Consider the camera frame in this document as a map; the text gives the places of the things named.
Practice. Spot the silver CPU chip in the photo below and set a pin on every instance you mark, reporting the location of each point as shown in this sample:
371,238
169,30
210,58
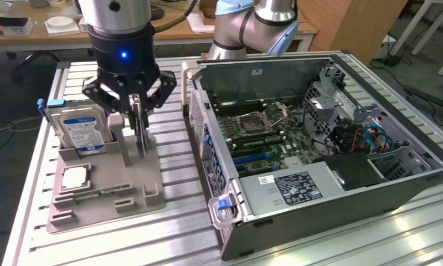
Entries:
74,178

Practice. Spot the white metal table frame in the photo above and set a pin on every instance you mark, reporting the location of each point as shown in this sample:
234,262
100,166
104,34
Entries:
428,27

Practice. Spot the white paper stack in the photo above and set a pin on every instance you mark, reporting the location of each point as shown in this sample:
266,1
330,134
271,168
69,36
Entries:
197,26

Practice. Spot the brown cardboard box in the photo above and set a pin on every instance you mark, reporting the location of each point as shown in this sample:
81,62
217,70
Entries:
206,11

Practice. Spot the white box black lid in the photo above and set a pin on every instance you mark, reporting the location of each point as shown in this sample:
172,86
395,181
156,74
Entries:
16,29

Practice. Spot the wooden desk white frame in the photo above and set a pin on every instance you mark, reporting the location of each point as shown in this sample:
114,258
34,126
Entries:
29,38

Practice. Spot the blue expansion slot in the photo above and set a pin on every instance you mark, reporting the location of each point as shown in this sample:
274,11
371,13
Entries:
254,157

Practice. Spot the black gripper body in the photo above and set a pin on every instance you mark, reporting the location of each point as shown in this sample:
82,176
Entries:
125,63

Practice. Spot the black power adapter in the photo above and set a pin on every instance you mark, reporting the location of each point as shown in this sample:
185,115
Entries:
393,61

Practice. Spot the white square block round top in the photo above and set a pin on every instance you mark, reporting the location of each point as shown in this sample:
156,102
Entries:
60,26

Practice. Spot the green motherboard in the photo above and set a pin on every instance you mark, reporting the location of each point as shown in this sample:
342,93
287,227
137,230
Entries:
297,144

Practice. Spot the perforated metal disk bay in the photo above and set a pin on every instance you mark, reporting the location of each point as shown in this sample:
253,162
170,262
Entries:
329,108

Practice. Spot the installed RAM stick white sticker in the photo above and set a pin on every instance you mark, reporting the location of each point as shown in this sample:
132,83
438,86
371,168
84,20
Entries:
230,104

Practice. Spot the hard disk with blue caddy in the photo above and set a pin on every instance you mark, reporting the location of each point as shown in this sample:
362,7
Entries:
81,133

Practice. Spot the metal socket cover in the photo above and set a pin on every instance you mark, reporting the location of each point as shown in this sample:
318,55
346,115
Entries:
278,113

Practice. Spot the white tape roll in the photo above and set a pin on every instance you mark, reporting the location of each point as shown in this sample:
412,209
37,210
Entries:
54,3

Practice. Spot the blue case latch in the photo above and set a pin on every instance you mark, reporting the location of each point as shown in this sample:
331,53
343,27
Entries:
222,205

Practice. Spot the grey power supply black label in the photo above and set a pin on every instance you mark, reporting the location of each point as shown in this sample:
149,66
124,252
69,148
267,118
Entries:
262,199

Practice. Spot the black open PC case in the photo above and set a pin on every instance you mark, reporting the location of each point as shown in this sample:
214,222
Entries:
317,221

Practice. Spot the grey metal drive bracket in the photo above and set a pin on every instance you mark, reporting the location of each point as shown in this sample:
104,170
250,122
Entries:
412,162

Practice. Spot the white box red button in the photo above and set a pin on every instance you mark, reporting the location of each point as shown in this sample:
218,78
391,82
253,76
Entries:
386,48

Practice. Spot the black floor stand base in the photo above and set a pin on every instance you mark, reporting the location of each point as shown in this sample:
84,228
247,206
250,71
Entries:
435,97

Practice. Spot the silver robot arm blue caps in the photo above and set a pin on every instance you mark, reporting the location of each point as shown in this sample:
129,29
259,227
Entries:
114,16

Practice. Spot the grey parts rack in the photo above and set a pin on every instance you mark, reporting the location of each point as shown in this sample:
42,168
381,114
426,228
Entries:
106,210

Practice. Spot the grey cup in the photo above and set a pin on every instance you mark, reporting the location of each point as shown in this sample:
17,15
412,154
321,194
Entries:
38,3

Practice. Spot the small white cardboard box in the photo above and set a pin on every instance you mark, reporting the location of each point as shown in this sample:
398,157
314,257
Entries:
82,27

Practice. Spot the dark graphics card metal bracket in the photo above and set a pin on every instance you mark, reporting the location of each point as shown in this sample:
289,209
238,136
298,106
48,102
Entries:
142,144

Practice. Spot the black office chair base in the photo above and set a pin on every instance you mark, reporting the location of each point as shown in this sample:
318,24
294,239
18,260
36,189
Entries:
30,59

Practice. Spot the silver chipset heatsink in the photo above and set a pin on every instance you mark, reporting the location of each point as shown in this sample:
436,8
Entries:
291,162

